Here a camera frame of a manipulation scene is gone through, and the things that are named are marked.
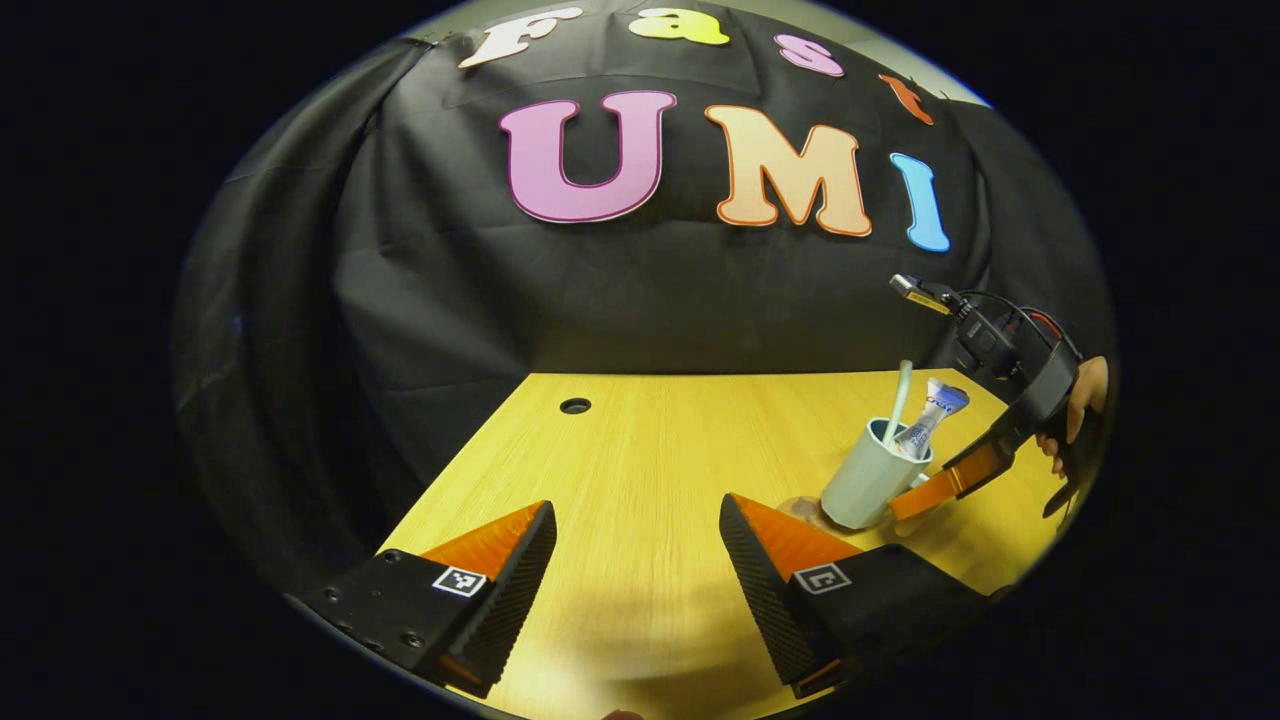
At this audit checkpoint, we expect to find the pale blue cup wooden handle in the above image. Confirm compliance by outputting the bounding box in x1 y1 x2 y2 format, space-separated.
820 417 934 531

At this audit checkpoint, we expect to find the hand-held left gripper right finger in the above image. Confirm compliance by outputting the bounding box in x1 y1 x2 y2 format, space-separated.
718 493 1001 699

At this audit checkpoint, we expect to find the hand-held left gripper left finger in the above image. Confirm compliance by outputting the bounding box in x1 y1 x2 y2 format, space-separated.
290 500 558 699

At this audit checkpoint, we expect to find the white toothpaste tube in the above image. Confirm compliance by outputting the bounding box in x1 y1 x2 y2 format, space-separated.
893 378 970 461

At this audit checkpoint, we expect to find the wooden desktop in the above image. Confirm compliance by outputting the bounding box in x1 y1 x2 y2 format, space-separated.
375 370 1061 720

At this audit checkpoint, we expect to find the pale green toothbrush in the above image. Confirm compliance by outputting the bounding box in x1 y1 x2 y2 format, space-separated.
882 360 914 446

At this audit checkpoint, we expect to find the black backdrop cloth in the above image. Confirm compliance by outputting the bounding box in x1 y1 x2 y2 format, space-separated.
170 0 1116 591

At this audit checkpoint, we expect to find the round wooden coaster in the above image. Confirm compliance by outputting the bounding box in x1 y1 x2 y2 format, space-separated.
778 495 861 536

